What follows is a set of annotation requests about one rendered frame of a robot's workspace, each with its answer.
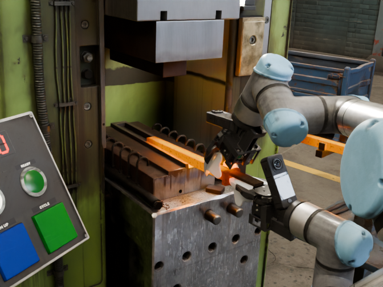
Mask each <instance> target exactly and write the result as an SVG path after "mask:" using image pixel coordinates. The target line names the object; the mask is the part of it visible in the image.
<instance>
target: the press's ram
mask: <svg viewBox="0 0 383 287"><path fill-rule="evenodd" d="M240 4H241V0H104V15H108V16H112V17H117V18H123V19H128V20H132V21H137V22H141V21H160V20H164V21H190V20H215V19H239V13H240Z"/></svg>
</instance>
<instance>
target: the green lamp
mask: <svg viewBox="0 0 383 287"><path fill-rule="evenodd" d="M24 183H25V186H26V187H27V189H28V190H29V191H31V192H34V193H38V192H40V191H42V190H43V188H44V179H43V177H42V175H41V174H40V173H39V172H38V171H36V170H29V171H28V172H27V173H26V174H25V177H24Z"/></svg>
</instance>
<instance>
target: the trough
mask: <svg viewBox="0 0 383 287"><path fill-rule="evenodd" d="M117 125H118V126H120V127H122V128H124V129H126V130H128V131H130V132H131V133H133V134H135V135H137V136H139V137H141V138H142V139H144V140H146V138H148V137H151V136H150V135H148V134H146V133H144V132H142V131H140V130H138V129H136V128H135V127H133V126H131V125H129V124H127V123H122V124H117Z"/></svg>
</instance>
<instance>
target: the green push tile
mask: <svg viewBox="0 0 383 287"><path fill-rule="evenodd" d="M31 218H32V220H33V222H34V225H35V227H36V229H37V231H38V234H39V236H40V238H41V239H42V242H43V244H44V246H45V248H46V251H47V253H48V254H50V253H53V252H54V251H56V250H57V249H59V248H60V247H62V246H64V245H65V244H67V243H69V242H70V241H72V240H73V239H75V238H77V237H78V235H77V233H76V231H75V228H74V226H73V224H72V221H71V219H70V217H69V215H68V213H67V211H66V208H65V206H64V204H63V202H60V203H57V204H55V205H53V206H52V207H50V208H48V209H46V210H44V211H42V212H40V213H38V214H36V215H34V216H32V217H31Z"/></svg>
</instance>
